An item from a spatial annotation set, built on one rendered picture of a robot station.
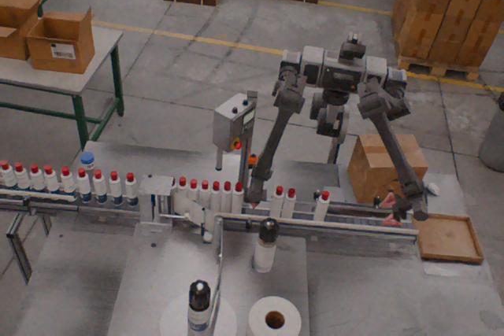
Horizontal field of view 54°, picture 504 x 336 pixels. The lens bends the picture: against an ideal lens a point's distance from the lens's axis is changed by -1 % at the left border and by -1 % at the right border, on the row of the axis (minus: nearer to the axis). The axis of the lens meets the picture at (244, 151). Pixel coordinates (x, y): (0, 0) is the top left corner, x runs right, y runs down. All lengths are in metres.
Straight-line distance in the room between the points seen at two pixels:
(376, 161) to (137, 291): 1.27
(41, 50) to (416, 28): 3.45
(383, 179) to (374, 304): 0.62
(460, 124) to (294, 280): 3.05
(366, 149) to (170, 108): 2.29
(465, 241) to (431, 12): 2.92
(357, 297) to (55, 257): 1.36
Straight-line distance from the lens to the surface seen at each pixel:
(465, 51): 5.47
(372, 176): 2.53
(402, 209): 2.15
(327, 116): 2.54
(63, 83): 3.47
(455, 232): 2.76
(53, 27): 3.73
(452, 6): 5.21
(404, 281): 2.47
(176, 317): 2.12
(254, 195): 2.10
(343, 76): 2.36
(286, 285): 2.24
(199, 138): 4.12
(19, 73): 3.63
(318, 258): 2.41
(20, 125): 4.45
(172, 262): 2.27
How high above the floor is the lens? 2.76
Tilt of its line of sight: 43 degrees down
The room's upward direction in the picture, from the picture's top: 6 degrees clockwise
